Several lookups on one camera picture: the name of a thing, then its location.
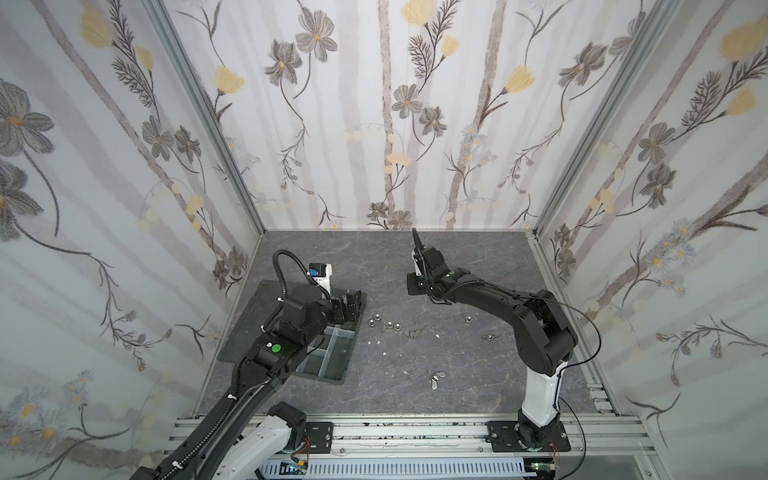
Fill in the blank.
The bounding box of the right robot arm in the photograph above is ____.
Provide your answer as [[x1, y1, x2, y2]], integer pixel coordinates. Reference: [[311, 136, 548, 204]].
[[407, 230, 578, 451]]

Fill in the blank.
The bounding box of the green compartment organizer box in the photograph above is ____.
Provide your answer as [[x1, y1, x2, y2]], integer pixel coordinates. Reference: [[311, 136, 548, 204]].
[[217, 280, 367, 384]]

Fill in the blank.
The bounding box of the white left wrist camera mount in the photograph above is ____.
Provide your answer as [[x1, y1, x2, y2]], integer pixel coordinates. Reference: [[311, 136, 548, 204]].
[[308, 262, 332, 293]]

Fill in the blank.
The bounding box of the silver wing nut near rail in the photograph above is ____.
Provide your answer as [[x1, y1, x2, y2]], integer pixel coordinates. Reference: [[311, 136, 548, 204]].
[[430, 371, 446, 390]]

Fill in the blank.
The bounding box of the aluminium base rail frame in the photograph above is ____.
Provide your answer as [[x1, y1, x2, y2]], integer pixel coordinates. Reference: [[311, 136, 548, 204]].
[[161, 383, 667, 480]]

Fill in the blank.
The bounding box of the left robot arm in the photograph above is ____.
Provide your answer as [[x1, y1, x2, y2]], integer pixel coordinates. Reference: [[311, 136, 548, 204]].
[[132, 284, 367, 479]]

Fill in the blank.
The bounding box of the silver hex nut cluster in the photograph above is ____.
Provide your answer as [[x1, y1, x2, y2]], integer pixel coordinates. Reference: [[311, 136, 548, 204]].
[[367, 313, 402, 331]]

